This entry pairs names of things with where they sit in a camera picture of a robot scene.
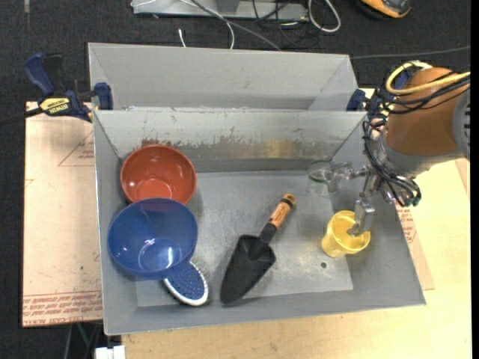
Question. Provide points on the brown cardboard board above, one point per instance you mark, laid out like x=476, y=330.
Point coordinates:
x=60, y=219

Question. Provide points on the yellow plastic cup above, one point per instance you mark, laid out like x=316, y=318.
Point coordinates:
x=337, y=242

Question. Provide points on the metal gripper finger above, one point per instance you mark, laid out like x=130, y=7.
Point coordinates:
x=363, y=215
x=342, y=171

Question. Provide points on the blue plastic bowl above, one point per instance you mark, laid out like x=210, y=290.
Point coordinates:
x=149, y=238

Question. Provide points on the red plastic bowl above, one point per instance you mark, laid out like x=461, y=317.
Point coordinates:
x=157, y=170

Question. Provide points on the grey metal bin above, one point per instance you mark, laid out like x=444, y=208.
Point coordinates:
x=232, y=215

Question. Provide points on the clear glass cup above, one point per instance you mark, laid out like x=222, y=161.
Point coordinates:
x=317, y=186

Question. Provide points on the blue and white hairbrush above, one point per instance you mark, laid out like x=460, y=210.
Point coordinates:
x=189, y=284

